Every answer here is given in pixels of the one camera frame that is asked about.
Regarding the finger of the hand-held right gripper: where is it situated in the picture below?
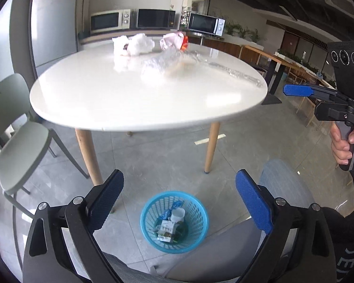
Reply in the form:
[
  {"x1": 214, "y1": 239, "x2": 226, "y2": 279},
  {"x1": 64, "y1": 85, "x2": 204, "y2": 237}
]
[
  {"x1": 314, "y1": 100, "x2": 351, "y2": 122},
  {"x1": 283, "y1": 84, "x2": 347, "y2": 102}
]

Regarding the blue plastic basket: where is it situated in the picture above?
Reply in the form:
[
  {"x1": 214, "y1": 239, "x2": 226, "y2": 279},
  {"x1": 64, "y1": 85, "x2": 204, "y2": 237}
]
[{"x1": 140, "y1": 191, "x2": 209, "y2": 254}]

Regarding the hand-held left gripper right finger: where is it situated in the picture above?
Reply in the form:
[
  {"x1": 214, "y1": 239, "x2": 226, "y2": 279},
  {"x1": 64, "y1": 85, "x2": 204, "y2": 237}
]
[{"x1": 235, "y1": 169, "x2": 337, "y2": 283}]

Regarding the green chair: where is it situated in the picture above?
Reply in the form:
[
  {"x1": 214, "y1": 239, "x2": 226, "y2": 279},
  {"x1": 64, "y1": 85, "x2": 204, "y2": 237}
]
[{"x1": 0, "y1": 74, "x2": 90, "y2": 213}]

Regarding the white plastic cup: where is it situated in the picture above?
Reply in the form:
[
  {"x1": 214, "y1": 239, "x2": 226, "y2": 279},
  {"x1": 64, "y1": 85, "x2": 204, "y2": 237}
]
[{"x1": 170, "y1": 208, "x2": 186, "y2": 223}]

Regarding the blue plastic bag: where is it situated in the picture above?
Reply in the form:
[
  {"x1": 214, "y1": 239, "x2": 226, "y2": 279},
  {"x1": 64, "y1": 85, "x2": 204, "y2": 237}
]
[{"x1": 162, "y1": 200, "x2": 183, "y2": 217}]

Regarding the wooden table black pedestal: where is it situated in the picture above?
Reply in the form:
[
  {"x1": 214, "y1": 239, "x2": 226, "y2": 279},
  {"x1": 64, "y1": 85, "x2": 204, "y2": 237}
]
[{"x1": 240, "y1": 45, "x2": 290, "y2": 106}]

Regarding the white plastic bag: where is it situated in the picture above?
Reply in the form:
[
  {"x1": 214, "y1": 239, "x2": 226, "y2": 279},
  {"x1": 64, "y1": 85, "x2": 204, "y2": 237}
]
[{"x1": 112, "y1": 33, "x2": 155, "y2": 57}]

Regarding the person's left leg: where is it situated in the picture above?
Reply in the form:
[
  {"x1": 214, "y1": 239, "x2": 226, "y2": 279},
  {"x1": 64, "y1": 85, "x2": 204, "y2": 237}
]
[{"x1": 102, "y1": 249, "x2": 166, "y2": 283}]

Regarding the person's black top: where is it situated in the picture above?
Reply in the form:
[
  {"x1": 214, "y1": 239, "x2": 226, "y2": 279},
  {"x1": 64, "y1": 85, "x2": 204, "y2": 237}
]
[{"x1": 320, "y1": 206, "x2": 354, "y2": 283}]

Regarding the wooden counter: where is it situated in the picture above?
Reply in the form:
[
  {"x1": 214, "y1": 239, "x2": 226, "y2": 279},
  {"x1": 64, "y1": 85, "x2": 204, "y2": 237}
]
[{"x1": 201, "y1": 34, "x2": 243, "y2": 60}]

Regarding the white microwave black door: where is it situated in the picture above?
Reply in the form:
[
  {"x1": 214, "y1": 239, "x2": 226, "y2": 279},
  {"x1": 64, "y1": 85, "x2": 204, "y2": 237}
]
[{"x1": 187, "y1": 13, "x2": 226, "y2": 37}]

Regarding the potted green plant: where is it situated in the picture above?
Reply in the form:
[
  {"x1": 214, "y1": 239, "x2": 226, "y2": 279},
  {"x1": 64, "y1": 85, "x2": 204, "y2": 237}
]
[{"x1": 180, "y1": 6, "x2": 190, "y2": 30}]

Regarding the clear plastic wrapper strip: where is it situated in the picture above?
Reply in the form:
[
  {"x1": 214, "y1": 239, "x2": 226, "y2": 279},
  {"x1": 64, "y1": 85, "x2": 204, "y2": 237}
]
[{"x1": 206, "y1": 60, "x2": 263, "y2": 88}]

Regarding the silver refrigerator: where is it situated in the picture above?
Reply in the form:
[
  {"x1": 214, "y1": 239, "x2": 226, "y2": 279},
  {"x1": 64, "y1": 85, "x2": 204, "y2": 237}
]
[{"x1": 29, "y1": 0, "x2": 79, "y2": 77}]

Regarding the wooden chair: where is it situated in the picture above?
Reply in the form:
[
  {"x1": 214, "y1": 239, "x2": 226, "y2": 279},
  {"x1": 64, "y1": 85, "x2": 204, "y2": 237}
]
[{"x1": 295, "y1": 93, "x2": 323, "y2": 128}]

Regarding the crumpled clear plastic wrap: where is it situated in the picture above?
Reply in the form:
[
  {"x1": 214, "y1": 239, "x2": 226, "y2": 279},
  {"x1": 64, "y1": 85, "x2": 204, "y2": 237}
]
[{"x1": 141, "y1": 49, "x2": 202, "y2": 79}]

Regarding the row of green plants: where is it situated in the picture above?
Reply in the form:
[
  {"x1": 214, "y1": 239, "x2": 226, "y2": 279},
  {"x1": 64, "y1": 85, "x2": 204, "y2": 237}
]
[{"x1": 224, "y1": 21, "x2": 266, "y2": 44}]

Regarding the green yellow sponge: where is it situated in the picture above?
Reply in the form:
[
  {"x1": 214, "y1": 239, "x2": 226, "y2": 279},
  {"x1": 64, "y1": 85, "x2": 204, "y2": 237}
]
[{"x1": 173, "y1": 224, "x2": 191, "y2": 242}]

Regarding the small white box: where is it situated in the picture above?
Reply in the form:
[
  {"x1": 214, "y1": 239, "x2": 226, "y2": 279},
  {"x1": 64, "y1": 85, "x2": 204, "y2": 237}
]
[{"x1": 156, "y1": 220, "x2": 179, "y2": 240}]

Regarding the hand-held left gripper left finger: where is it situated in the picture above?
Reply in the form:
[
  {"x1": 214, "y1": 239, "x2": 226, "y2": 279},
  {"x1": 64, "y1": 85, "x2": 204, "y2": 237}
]
[{"x1": 23, "y1": 169, "x2": 125, "y2": 283}]

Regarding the person's right hand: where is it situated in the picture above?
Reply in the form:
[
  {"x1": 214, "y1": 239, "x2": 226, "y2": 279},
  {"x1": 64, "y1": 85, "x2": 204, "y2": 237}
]
[{"x1": 330, "y1": 122, "x2": 354, "y2": 166}]

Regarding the white round table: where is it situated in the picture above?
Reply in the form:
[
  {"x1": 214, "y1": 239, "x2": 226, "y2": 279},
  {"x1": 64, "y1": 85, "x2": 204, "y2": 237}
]
[{"x1": 29, "y1": 35, "x2": 268, "y2": 187}]

